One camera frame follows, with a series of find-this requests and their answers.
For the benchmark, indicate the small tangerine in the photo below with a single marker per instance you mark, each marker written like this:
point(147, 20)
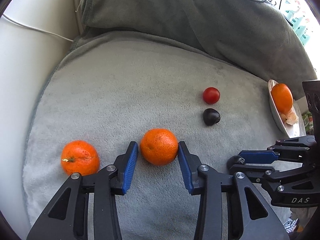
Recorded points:
point(80, 156)
point(159, 146)

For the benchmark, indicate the green snack packet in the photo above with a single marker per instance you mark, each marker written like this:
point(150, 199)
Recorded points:
point(307, 121)

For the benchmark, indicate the peeled citrus segment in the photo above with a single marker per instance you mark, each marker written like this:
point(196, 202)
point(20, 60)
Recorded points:
point(288, 118)

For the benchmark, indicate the dark purple grape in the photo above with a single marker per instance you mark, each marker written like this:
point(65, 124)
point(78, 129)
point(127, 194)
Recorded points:
point(233, 160)

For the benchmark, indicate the floral white plate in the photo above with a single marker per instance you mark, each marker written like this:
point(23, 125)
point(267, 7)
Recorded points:
point(292, 130)

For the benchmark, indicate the large orange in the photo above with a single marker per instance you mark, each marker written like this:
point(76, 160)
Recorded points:
point(282, 97)

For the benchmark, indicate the dark plum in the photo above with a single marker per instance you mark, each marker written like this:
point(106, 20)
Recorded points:
point(211, 117)

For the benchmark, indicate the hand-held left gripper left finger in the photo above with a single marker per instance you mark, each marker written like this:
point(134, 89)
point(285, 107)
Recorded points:
point(130, 165)

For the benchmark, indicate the teal refill pouch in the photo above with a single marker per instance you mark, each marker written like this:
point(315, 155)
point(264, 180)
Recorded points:
point(300, 27)

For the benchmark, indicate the red cherry tomato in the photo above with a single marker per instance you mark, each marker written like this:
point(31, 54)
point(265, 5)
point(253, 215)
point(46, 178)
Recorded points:
point(211, 95)

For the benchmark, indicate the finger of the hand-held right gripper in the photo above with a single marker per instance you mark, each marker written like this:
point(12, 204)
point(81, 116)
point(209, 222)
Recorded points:
point(255, 171)
point(257, 156)

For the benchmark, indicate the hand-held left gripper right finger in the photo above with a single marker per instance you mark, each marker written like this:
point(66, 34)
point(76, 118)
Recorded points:
point(185, 165)

